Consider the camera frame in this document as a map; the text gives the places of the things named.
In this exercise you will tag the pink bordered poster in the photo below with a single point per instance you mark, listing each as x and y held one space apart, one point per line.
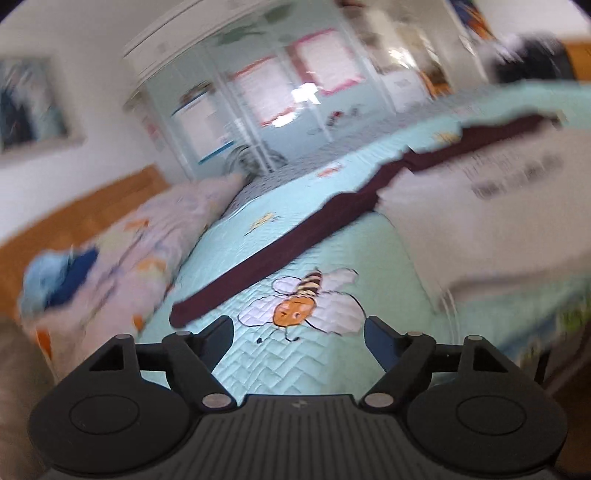
263 92
328 60

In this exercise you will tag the blue cloth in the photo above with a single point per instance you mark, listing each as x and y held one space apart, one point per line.
64 281

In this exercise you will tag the light green quilted blanket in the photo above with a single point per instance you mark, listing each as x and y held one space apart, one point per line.
277 369

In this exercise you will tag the colourful wall poster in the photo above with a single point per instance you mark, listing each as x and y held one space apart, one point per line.
471 18

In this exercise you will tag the wooden cabinet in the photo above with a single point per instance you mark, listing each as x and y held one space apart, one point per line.
579 60

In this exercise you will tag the white printed garment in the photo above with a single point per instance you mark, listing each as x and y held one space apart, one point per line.
485 221

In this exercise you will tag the white wardrobe with glass doors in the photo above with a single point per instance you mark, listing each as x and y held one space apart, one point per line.
277 92

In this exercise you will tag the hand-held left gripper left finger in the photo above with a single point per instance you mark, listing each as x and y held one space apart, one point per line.
217 339

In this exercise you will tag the floral pale pink pillow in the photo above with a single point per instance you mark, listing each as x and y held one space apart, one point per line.
152 240

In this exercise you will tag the dark maroon garment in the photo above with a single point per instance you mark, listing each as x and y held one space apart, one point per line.
286 244

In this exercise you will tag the framed wall picture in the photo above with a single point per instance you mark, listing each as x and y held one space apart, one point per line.
32 104

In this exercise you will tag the wooden headboard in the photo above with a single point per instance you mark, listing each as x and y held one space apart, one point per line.
69 221

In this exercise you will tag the beige knitted cloth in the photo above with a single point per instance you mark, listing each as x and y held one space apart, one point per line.
18 392

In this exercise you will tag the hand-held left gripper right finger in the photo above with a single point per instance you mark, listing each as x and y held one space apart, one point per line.
376 341

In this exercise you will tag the black chair with dark clothes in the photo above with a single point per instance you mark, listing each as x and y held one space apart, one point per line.
531 57

